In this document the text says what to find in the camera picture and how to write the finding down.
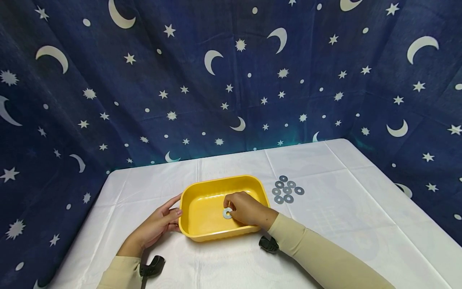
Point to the person's right hand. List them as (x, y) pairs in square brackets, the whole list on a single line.
[(252, 210)]

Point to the person's left hand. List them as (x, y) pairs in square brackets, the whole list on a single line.
[(149, 230)]

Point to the person's right fingers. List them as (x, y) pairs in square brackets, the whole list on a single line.
[(234, 200)]

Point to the person's right thumb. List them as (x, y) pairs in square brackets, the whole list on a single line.
[(239, 217)]

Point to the person's left thumb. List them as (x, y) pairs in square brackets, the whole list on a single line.
[(174, 215)]

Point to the person's left index finger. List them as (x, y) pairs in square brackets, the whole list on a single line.
[(170, 202)]

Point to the yellow plastic tray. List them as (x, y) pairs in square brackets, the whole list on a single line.
[(204, 216)]

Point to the person's left forearm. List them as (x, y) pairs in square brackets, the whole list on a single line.
[(121, 275)]

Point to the person's right forearm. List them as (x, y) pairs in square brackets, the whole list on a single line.
[(325, 257)]

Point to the cluster of metal washers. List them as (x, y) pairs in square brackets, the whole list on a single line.
[(287, 190)]

